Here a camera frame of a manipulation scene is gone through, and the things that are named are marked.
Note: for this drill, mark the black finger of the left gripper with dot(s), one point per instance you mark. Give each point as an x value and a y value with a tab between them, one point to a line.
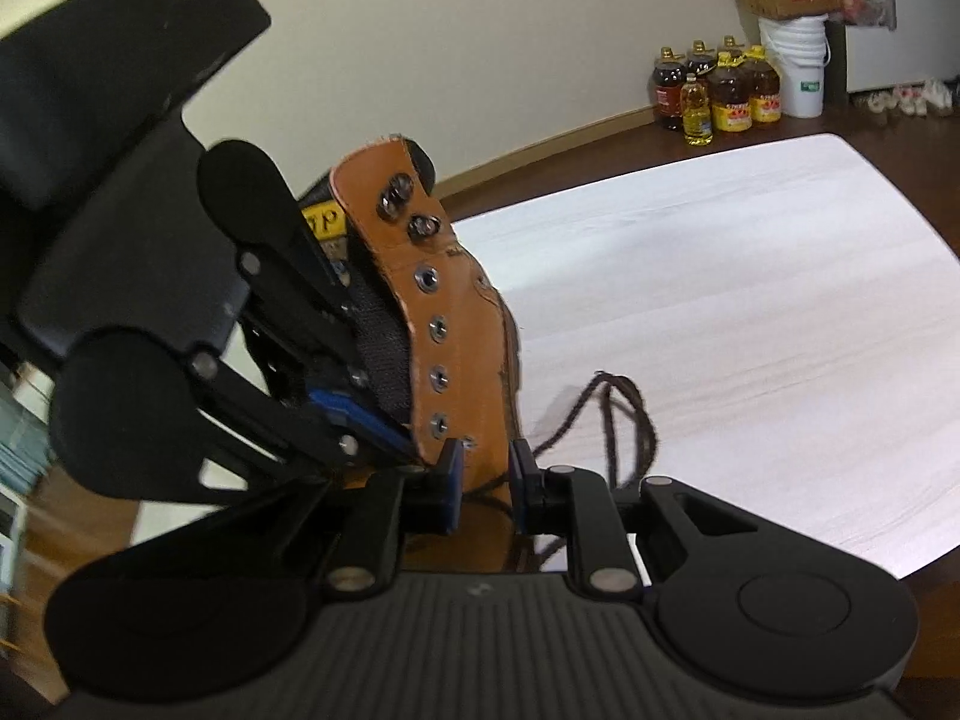
303	436
299	322

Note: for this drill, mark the tan leather boot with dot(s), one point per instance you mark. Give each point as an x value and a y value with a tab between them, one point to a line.
457	340

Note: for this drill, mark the white plastic bucket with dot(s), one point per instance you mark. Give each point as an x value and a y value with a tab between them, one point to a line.
799	50

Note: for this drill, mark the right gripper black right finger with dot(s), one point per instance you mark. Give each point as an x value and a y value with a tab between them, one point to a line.
575	505

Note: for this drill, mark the dark oil bottle red label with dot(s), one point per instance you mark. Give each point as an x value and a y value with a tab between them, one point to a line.
668	77

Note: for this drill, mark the large oil bottle yellow label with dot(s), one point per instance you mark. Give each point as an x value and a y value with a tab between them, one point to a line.
729	95

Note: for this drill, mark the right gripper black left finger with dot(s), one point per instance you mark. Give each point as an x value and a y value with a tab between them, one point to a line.
371	524

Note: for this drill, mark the small yellow oil bottle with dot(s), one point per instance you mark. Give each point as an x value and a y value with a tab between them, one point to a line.
697	121

